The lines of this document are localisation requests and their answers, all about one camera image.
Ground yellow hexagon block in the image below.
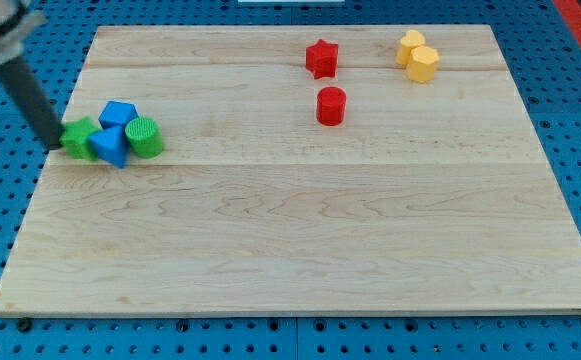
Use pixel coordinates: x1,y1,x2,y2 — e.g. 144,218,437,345
406,46,440,83

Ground red star block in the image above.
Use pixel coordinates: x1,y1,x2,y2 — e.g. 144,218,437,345
305,39,339,79

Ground green cylinder block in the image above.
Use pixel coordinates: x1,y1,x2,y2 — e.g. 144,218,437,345
125,117,165,159

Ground blue triangle block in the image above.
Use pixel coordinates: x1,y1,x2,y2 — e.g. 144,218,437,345
88,126,130,168

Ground wooden board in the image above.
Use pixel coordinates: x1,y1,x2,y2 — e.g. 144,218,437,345
0,25,581,318

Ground red cylinder block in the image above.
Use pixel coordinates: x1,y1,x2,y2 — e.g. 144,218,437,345
316,86,347,126

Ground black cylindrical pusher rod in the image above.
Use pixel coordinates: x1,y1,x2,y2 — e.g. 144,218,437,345
0,56,64,150

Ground yellow heart block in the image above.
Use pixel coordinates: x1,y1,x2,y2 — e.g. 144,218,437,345
395,29,426,66

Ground green star block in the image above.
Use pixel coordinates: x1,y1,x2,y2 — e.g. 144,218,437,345
60,117,101,161

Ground blue pentagon block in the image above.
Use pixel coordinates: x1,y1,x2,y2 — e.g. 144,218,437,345
98,101,138,129

